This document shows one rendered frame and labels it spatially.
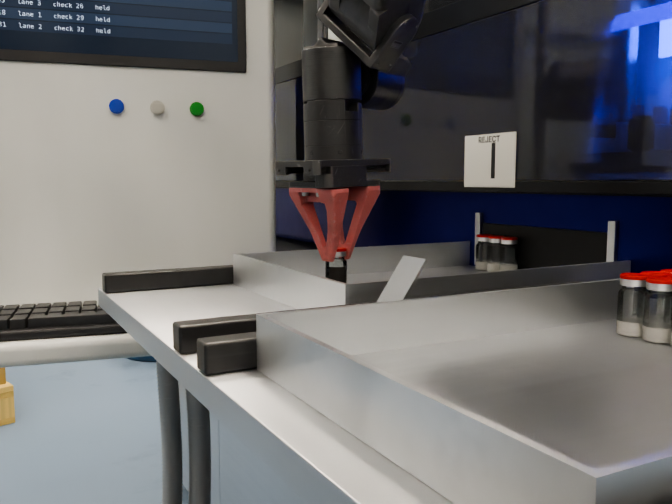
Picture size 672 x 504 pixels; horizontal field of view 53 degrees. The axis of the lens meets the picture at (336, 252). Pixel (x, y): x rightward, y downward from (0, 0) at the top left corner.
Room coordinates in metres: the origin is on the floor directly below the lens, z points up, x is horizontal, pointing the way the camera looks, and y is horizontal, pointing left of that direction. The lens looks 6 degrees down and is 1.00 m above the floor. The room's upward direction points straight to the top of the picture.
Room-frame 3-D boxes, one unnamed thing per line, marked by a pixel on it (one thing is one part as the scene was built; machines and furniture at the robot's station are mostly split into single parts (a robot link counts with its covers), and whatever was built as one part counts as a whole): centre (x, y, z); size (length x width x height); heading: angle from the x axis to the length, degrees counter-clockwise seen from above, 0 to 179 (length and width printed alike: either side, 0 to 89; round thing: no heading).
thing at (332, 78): (0.67, 0.00, 1.10); 0.07 x 0.06 x 0.07; 146
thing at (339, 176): (0.66, 0.00, 0.96); 0.07 x 0.07 x 0.09; 43
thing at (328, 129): (0.66, 0.00, 1.04); 0.10 x 0.07 x 0.07; 133
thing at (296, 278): (0.72, -0.09, 0.90); 0.34 x 0.26 x 0.04; 119
